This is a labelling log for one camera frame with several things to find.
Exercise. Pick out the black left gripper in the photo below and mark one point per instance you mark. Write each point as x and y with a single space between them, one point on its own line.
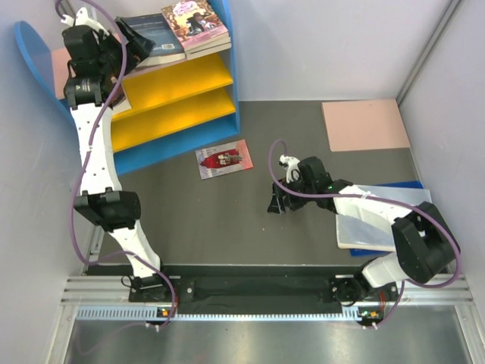
137 48

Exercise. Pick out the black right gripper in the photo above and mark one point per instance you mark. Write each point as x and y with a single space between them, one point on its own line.
278 204

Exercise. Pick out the dark blue paperback book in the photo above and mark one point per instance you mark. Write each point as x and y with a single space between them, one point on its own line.
166 49

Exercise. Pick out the pink purple paperback book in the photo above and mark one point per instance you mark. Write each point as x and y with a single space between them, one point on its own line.
194 23

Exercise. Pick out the blue treehouse paperback book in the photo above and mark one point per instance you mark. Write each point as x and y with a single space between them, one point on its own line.
216 45

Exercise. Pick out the red pink picture book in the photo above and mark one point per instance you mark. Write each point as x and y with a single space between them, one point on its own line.
224 159

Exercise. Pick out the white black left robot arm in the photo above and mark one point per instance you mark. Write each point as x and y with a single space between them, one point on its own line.
97 61

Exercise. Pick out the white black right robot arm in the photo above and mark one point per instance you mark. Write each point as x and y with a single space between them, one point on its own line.
423 243

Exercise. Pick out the book on shelf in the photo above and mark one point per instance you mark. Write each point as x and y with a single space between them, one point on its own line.
122 106

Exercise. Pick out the blue pink yellow bookshelf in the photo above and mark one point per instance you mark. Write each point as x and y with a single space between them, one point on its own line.
175 109

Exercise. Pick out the pink board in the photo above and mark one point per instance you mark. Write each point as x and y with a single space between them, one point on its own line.
364 125

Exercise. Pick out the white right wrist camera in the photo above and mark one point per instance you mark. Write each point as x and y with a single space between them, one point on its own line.
291 166

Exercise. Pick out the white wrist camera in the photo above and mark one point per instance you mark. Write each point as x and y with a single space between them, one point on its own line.
82 17
291 166

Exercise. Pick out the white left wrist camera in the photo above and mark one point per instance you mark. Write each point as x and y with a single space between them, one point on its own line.
82 17

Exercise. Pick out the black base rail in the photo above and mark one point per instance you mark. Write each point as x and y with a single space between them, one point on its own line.
252 290

